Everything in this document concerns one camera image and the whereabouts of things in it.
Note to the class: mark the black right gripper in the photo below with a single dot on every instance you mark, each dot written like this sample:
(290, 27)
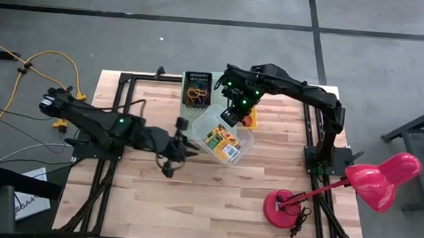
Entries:
(243, 97)

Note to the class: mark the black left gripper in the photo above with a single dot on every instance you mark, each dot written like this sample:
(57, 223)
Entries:
(162, 142)

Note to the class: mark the Crayola crayon box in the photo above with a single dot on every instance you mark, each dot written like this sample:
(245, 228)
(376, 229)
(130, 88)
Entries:
(227, 132)
(214, 140)

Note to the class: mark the yellow plastic basket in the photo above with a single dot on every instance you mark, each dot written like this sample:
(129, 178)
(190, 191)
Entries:
(254, 124)

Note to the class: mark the clear plastic container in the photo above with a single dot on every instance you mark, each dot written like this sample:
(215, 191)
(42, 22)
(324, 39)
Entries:
(204, 118)

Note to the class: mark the blue rubber band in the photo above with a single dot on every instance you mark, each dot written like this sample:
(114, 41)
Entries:
(203, 86)

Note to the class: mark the yellow rubber band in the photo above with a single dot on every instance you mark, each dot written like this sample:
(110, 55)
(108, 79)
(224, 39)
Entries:
(195, 93)

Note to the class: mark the black mesh basket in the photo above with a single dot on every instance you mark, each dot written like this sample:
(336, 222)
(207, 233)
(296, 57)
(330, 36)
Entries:
(185, 95)

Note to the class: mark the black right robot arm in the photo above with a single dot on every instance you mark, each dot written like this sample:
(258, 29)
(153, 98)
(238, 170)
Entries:
(309, 91)

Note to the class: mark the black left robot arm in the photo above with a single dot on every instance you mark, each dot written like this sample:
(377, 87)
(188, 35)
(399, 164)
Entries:
(86, 118)

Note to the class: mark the pink desk lamp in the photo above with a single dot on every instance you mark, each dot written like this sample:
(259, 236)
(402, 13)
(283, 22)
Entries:
(377, 184)

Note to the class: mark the white printed sheet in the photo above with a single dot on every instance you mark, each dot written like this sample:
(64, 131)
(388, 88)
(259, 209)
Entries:
(33, 204)

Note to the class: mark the black side table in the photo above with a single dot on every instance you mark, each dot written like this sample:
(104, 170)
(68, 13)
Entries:
(418, 124)

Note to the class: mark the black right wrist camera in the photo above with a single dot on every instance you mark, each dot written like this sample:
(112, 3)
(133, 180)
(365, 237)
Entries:
(230, 117)

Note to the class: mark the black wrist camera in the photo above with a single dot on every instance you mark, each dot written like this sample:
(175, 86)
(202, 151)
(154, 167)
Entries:
(167, 172)
(230, 117)

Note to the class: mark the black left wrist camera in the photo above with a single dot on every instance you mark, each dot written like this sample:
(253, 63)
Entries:
(167, 172)

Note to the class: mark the black aluminium table frame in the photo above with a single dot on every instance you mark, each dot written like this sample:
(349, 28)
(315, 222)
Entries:
(155, 79)

